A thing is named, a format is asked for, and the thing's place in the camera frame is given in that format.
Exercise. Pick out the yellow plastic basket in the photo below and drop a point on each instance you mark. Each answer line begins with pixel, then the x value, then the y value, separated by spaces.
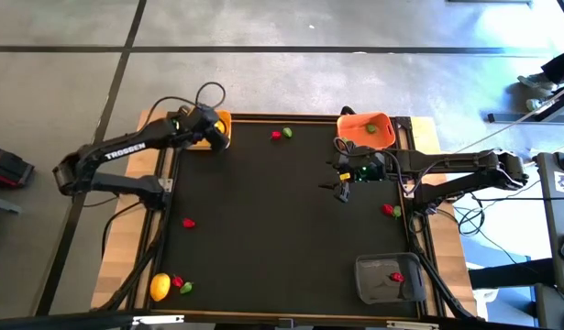
pixel 227 114

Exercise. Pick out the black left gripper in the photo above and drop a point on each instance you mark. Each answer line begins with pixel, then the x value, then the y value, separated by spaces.
pixel 199 121

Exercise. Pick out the white bracket plate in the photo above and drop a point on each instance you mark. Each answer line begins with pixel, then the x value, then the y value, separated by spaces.
pixel 158 319
pixel 412 325

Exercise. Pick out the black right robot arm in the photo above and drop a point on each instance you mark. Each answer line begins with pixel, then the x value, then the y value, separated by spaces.
pixel 446 160

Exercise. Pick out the black table mat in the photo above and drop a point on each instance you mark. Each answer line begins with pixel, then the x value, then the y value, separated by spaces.
pixel 263 229

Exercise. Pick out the black bar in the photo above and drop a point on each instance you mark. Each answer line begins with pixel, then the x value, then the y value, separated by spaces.
pixel 511 272

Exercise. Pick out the grey plastic basket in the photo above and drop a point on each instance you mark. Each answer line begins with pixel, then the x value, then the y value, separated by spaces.
pixel 378 284

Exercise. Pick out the person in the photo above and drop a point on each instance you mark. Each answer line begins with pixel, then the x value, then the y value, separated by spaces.
pixel 561 69

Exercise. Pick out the large yellow lemon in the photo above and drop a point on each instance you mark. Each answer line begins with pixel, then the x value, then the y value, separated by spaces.
pixel 160 287

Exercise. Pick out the small red pepper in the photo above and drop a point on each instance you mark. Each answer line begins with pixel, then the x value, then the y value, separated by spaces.
pixel 388 209
pixel 189 223
pixel 275 135
pixel 177 281
pixel 396 277

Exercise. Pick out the orange plastic basket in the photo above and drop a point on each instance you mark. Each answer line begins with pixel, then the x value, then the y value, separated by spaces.
pixel 359 126

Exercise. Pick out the black clamp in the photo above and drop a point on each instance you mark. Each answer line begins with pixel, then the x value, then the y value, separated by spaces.
pixel 347 110

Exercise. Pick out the red and black case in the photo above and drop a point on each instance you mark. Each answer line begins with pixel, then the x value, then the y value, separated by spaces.
pixel 6 169

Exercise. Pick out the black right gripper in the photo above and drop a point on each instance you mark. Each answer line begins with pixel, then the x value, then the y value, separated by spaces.
pixel 368 167

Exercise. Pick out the wooden table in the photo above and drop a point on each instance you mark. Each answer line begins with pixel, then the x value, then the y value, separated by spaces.
pixel 118 247

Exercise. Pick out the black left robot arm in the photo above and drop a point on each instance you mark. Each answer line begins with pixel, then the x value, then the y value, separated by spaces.
pixel 125 149

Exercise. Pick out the black frame beam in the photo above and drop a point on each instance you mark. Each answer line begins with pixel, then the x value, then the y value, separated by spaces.
pixel 57 321

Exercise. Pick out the metal stand base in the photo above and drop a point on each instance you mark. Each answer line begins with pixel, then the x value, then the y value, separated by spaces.
pixel 511 117

